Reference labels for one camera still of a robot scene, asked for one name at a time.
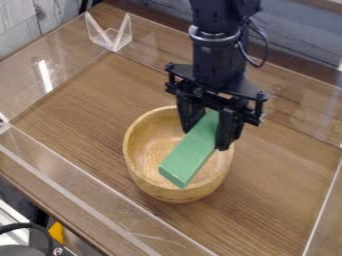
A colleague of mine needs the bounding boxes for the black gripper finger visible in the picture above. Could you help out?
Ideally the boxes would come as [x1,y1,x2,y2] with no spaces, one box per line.
[215,108,244,151]
[176,96,205,133]

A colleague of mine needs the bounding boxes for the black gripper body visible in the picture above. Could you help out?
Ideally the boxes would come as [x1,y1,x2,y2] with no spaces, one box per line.
[165,25,268,125]

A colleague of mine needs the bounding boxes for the brown wooden bowl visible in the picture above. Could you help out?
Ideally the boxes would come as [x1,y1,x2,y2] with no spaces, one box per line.
[122,105,233,203]

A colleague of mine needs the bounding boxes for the green rectangular block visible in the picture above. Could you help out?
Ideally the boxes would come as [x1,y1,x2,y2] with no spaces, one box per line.
[158,110,219,189]

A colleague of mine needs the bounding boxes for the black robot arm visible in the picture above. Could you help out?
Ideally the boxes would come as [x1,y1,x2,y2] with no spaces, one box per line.
[164,0,268,151]

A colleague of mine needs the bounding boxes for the yellow sticker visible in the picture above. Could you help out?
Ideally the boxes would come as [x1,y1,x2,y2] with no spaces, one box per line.
[48,222,65,244]

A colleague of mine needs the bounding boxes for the clear acrylic enclosure walls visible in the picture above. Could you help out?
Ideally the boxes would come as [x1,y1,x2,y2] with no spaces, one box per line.
[0,19,342,256]

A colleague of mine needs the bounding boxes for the clear acrylic corner bracket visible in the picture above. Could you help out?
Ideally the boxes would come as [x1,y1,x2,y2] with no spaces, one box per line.
[84,13,132,52]

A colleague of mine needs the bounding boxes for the black cable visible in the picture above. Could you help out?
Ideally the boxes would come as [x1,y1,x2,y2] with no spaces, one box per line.
[0,222,54,256]

